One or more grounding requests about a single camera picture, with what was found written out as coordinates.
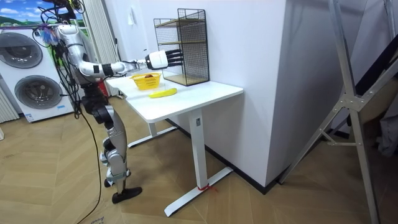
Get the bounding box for black wire shelf rack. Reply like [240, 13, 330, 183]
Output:
[153, 7, 210, 87]

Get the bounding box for black floor cable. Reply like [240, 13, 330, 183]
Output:
[75, 108, 103, 224]

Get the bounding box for cable bundle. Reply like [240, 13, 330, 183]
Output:
[36, 0, 86, 25]

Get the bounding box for landscape wall poster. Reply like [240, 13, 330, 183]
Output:
[0, 0, 86, 29]

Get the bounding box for grey metal frame stand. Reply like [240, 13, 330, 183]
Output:
[277, 0, 398, 224]

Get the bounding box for yellow plastic basket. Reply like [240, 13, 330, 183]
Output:
[129, 72, 162, 91]

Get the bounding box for white washing machine tower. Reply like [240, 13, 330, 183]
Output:
[0, 28, 75, 123]

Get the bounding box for white wall switch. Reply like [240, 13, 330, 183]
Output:
[127, 5, 137, 26]

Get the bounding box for yellow banana soft toy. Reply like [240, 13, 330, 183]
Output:
[148, 87, 178, 100]

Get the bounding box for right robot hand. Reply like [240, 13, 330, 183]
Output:
[144, 49, 185, 71]

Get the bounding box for robot legs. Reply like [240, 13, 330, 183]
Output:
[91, 105, 143, 205]

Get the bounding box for red object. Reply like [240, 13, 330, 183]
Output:
[98, 80, 110, 98]

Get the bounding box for robot body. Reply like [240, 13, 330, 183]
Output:
[40, 5, 110, 116]

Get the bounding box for white ribbed radiator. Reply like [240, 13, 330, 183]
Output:
[81, 0, 121, 97]
[0, 86, 20, 124]

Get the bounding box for white desk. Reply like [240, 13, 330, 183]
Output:
[105, 72, 244, 218]

